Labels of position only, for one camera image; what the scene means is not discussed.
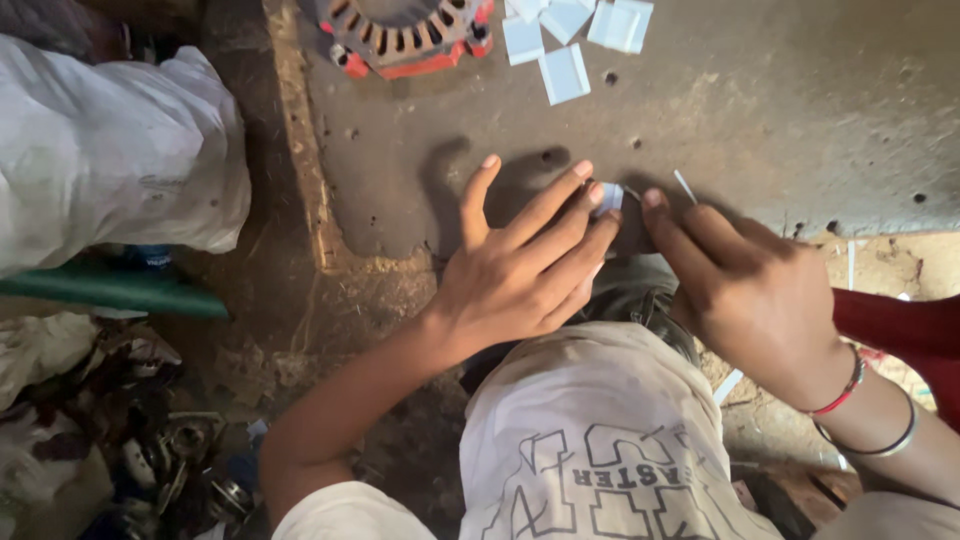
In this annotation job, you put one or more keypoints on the white plastic sack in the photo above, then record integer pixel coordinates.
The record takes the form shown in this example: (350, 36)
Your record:
(112, 157)

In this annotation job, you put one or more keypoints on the green sheet roll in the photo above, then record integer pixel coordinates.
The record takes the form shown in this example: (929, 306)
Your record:
(112, 289)

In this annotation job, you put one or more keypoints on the orange motor stator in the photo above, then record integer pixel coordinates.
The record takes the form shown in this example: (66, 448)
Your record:
(405, 45)

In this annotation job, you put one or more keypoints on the thin metal bangle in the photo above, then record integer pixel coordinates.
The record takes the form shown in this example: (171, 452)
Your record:
(896, 442)

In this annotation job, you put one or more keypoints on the thin white paper strip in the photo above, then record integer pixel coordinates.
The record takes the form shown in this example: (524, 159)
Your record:
(684, 185)

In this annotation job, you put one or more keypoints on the small white paper piece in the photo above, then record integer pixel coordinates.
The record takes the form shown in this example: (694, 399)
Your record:
(611, 198)

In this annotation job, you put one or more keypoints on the person's left hand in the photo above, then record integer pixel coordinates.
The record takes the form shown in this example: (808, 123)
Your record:
(510, 285)

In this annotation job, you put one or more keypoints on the heap of metal scrap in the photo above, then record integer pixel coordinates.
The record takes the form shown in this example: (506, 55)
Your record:
(112, 442)

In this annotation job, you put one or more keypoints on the person's right hand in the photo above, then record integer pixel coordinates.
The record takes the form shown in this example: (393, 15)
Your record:
(757, 307)

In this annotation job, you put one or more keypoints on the dark cloth bundle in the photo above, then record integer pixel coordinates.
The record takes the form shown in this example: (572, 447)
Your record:
(67, 26)

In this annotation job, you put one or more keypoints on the dark grey trousers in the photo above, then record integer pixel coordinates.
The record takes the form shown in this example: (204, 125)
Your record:
(637, 292)

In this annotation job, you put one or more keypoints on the white paper offcut strip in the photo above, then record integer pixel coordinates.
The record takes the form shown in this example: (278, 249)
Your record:
(851, 264)
(727, 387)

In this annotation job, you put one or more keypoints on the blue bottle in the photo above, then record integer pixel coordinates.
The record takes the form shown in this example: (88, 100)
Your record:
(148, 257)

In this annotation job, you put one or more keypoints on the red cloth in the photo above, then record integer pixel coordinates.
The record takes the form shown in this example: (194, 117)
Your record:
(907, 330)

